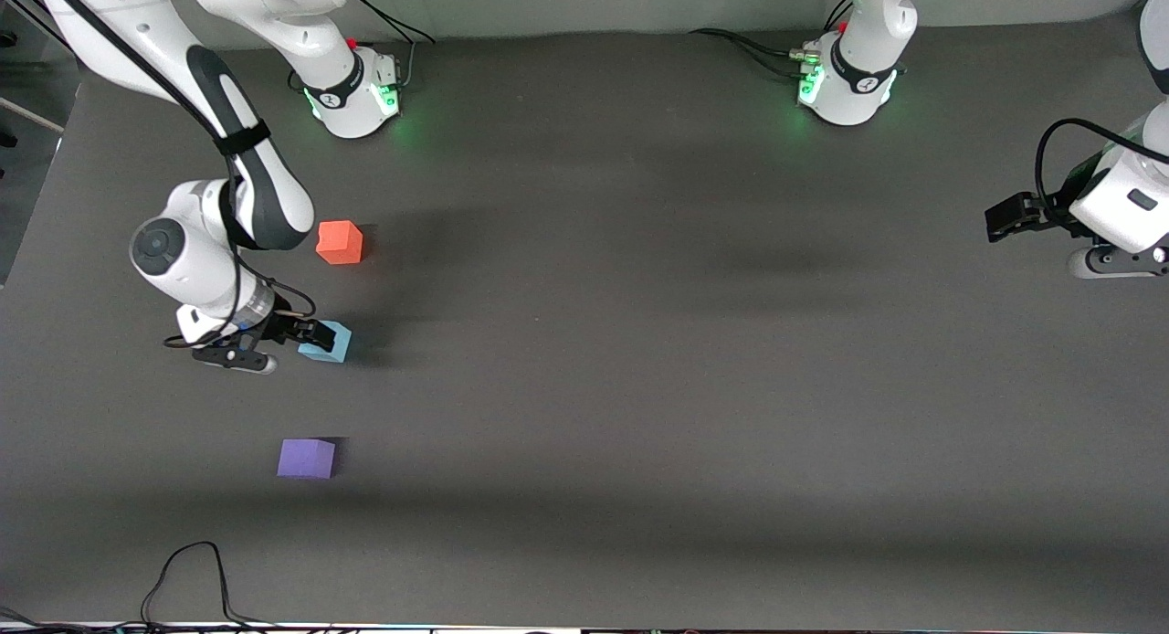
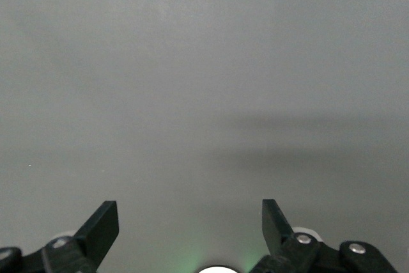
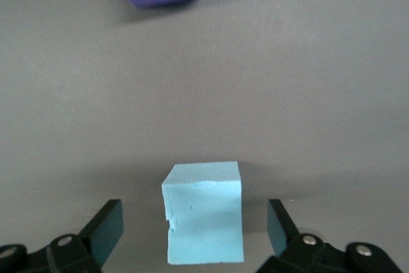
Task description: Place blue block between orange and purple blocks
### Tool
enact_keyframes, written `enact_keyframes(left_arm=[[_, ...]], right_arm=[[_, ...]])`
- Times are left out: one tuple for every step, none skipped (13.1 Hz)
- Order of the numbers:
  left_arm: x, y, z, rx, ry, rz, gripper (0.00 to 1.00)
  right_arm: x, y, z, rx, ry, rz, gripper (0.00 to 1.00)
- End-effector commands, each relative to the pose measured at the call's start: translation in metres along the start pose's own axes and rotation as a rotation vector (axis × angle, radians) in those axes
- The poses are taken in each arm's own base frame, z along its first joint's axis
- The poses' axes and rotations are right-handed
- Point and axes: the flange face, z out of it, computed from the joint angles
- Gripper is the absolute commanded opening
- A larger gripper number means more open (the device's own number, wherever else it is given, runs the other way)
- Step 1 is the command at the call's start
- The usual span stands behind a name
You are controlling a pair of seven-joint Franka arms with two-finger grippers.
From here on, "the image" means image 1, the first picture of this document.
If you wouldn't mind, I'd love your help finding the black base cable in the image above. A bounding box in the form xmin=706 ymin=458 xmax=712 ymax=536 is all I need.
xmin=350 ymin=0 xmax=436 ymax=47
xmin=689 ymin=27 xmax=806 ymax=74

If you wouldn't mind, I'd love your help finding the purple foam block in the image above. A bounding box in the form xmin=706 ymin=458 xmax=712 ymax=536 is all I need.
xmin=277 ymin=438 xmax=338 ymax=481

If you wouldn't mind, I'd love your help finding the black right base cable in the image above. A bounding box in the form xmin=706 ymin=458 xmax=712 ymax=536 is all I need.
xmin=350 ymin=0 xmax=436 ymax=47

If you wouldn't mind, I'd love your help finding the black looped table cable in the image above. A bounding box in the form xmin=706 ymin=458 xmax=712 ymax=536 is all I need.
xmin=140 ymin=541 xmax=275 ymax=629

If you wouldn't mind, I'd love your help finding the light blue foam block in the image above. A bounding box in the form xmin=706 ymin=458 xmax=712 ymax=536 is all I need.
xmin=298 ymin=320 xmax=353 ymax=365

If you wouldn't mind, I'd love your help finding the black left base cable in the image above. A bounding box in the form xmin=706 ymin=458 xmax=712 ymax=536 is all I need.
xmin=689 ymin=27 xmax=806 ymax=74

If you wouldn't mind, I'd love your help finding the black arm strap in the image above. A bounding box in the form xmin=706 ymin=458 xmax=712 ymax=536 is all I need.
xmin=214 ymin=121 xmax=273 ymax=157

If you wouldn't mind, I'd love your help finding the orange foam block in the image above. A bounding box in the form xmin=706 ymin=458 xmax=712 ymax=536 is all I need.
xmin=316 ymin=220 xmax=365 ymax=267

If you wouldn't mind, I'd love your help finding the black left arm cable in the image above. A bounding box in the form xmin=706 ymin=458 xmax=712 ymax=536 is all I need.
xmin=1034 ymin=118 xmax=1169 ymax=220

